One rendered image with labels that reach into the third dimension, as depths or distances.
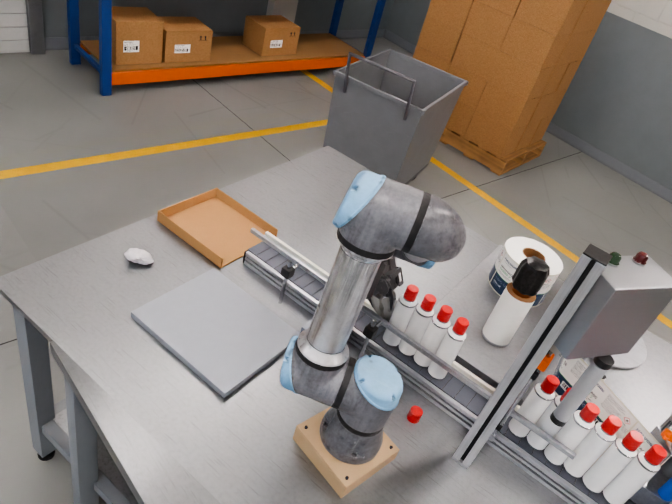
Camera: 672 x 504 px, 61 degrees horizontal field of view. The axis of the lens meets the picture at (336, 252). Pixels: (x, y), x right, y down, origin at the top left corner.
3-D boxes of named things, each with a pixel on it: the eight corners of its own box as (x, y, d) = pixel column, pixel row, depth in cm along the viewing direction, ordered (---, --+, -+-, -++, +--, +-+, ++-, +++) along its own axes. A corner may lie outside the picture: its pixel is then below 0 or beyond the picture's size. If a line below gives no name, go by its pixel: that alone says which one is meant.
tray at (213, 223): (276, 238, 196) (278, 229, 193) (220, 268, 177) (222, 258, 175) (215, 196, 207) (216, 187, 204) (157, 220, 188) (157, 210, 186)
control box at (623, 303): (628, 354, 118) (683, 286, 107) (564, 360, 111) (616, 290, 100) (598, 318, 125) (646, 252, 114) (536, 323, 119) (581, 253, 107)
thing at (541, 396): (529, 430, 149) (566, 380, 137) (522, 442, 145) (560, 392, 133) (512, 417, 151) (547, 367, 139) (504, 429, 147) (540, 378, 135)
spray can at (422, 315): (418, 348, 163) (442, 297, 151) (411, 359, 159) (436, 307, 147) (401, 340, 164) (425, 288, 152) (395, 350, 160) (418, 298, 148)
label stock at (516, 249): (476, 275, 198) (493, 242, 190) (512, 263, 210) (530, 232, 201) (518, 313, 187) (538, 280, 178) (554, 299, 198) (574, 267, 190)
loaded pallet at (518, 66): (540, 155, 527) (620, 0, 444) (498, 176, 471) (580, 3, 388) (438, 99, 579) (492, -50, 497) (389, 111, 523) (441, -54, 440)
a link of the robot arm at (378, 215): (332, 421, 124) (429, 209, 96) (268, 396, 124) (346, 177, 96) (343, 384, 134) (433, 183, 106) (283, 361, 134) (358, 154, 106)
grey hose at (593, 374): (567, 420, 128) (616, 358, 116) (562, 429, 126) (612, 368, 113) (552, 410, 130) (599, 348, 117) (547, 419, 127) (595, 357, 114)
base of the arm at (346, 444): (392, 442, 137) (407, 418, 131) (351, 477, 127) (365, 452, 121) (348, 398, 144) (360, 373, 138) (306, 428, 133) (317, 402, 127)
